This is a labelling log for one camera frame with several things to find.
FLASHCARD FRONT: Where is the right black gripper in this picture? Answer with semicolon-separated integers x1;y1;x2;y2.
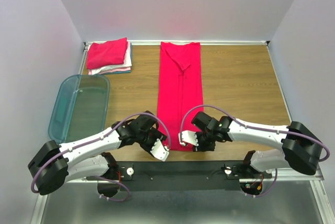
191;130;215;152

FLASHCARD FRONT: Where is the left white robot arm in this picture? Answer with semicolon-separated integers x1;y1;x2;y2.
28;111;172;195

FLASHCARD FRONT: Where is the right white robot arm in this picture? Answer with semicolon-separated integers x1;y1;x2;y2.
182;111;322;178

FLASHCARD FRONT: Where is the folded pink t-shirt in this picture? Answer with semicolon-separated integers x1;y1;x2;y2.
88;67;131;75

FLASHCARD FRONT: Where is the teal plastic bin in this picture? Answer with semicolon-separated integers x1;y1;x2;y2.
48;74;110;144

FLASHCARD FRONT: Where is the folded white t-shirt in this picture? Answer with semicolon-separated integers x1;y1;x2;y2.
88;41;132;75

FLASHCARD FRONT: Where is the metal lower shelf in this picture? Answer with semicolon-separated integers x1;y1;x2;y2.
31;181;334;223

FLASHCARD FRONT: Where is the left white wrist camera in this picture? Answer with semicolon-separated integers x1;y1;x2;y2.
150;139;170;162

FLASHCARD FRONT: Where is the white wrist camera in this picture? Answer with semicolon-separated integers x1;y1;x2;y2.
178;130;198;147
150;139;170;162

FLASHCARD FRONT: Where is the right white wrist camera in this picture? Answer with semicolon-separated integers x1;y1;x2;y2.
178;130;198;147

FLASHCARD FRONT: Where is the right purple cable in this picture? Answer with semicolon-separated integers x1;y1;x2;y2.
178;104;331;164

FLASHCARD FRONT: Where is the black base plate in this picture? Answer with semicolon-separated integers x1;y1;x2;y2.
86;160;273;192

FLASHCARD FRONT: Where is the aluminium frame rail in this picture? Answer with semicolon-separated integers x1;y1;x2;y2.
62;159;324;183

